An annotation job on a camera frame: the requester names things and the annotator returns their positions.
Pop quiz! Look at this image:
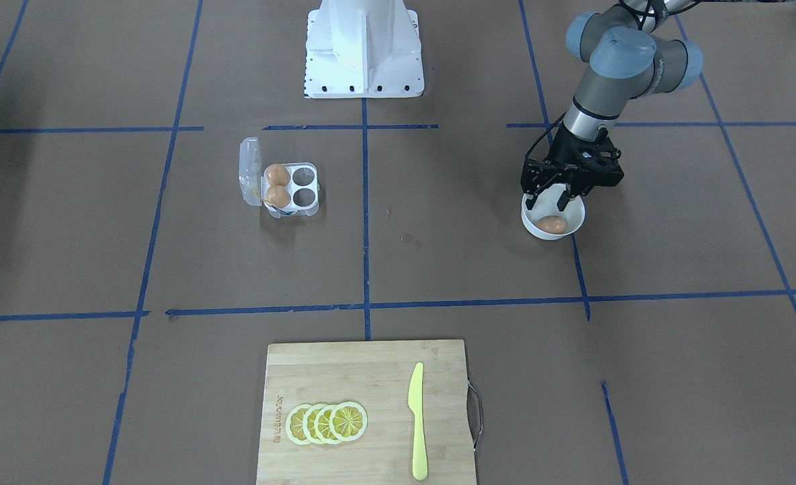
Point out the clear plastic egg box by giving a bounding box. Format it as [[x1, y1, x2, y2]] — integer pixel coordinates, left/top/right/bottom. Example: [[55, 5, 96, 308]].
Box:
[[238, 136, 321, 219]]

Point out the brown egg in box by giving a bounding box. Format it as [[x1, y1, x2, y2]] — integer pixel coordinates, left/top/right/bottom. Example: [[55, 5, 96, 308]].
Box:
[[264, 164, 292, 187], [265, 185, 292, 209]]

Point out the yellow lemon slice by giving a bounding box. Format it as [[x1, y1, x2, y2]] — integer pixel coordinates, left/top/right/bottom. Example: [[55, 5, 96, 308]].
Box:
[[319, 404, 342, 445], [284, 404, 312, 446], [299, 404, 328, 445], [332, 400, 368, 443]]

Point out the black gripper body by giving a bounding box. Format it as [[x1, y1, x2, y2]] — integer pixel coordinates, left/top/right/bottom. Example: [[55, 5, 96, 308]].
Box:
[[520, 127, 625, 197]]

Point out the wooden cutting board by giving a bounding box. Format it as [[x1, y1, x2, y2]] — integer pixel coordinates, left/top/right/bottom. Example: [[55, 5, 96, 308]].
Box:
[[255, 339, 477, 484]]

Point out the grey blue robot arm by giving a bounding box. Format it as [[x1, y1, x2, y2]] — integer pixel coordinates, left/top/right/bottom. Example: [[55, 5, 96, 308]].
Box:
[[520, 1, 704, 211]]

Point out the yellow plastic knife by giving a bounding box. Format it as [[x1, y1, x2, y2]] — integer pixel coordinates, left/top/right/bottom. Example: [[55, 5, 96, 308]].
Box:
[[407, 362, 429, 482]]

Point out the white ceramic bowl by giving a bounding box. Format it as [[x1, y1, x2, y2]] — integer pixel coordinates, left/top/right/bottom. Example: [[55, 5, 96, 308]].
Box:
[[520, 188, 586, 240]]

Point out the yellow green rubber band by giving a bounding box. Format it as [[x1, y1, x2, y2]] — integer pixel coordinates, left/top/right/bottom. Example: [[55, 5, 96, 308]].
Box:
[[249, 188, 297, 218]]

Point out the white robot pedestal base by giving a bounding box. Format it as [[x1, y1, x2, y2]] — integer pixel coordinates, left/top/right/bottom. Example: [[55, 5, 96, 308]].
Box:
[[303, 1, 425, 99]]

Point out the brown egg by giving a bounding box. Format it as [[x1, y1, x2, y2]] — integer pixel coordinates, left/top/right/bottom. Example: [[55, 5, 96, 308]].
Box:
[[265, 185, 292, 209], [264, 164, 292, 187], [535, 215, 568, 234]]

